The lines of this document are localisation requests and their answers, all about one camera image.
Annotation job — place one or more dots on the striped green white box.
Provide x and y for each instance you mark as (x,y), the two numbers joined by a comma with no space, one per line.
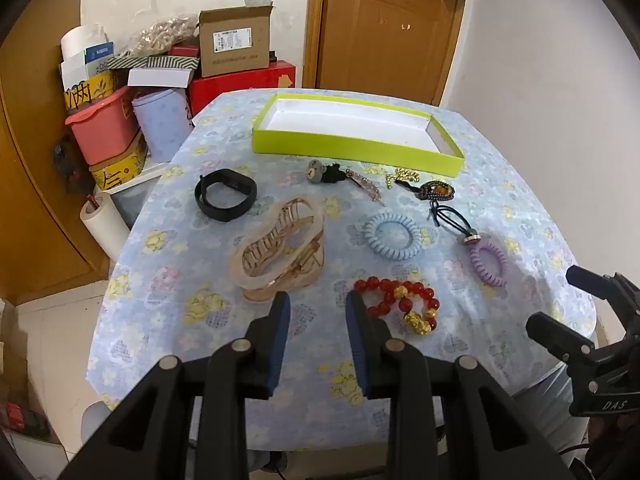
(174,62)

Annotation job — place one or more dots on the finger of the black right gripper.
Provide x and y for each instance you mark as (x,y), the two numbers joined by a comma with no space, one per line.
(559,340)
(611,288)

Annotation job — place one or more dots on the yellow patterned carton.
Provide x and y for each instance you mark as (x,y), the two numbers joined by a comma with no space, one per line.
(90,91)

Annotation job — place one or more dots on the wooden wardrobe panel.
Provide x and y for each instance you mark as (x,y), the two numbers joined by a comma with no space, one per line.
(51,250)

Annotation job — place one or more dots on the white storage drawer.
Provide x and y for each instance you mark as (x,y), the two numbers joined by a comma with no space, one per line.
(130,197)

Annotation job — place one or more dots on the yellow printed box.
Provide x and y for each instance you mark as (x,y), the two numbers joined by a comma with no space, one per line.
(122,168)

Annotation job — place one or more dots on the wooden door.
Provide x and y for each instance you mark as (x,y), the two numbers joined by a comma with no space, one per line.
(401,48)

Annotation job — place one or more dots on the black wristband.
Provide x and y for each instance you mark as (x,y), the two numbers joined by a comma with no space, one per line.
(225,194)

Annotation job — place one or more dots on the red gift box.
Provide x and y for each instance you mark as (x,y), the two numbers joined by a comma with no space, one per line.
(203,90)

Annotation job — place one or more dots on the beige hair claw clip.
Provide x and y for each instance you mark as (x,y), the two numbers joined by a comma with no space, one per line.
(283,253)

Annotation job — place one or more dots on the light blue cylindrical container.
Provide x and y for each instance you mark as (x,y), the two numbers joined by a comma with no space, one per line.
(165,120)

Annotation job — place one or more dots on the floral blue tablecloth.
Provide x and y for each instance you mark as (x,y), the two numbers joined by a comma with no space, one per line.
(170,291)

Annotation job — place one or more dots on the white paper roll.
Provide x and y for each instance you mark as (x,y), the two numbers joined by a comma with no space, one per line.
(104,222)

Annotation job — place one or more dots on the white flat box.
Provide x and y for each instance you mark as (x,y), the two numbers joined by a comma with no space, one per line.
(159,77)

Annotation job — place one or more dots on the small red box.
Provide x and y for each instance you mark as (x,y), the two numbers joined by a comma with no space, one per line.
(185,51)

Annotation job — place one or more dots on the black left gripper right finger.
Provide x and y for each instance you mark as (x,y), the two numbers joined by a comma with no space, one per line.
(367,337)

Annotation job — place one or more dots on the brown cardboard box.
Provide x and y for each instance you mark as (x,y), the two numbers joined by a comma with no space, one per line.
(234,39)

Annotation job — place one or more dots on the pink rhinestone hair clip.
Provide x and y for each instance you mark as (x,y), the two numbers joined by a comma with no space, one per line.
(366,185)

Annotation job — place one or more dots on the white blue carton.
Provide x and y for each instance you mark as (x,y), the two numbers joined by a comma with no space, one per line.
(85,52)

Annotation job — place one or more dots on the lime green tray box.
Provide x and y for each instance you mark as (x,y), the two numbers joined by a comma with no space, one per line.
(354,129)

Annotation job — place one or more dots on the bag of beige items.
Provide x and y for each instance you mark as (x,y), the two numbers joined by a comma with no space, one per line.
(161,36)

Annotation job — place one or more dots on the pink plastic bin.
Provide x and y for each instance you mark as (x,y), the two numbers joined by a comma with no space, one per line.
(106,128)

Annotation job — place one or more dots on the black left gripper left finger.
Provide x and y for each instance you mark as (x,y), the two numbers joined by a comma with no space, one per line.
(268,336)

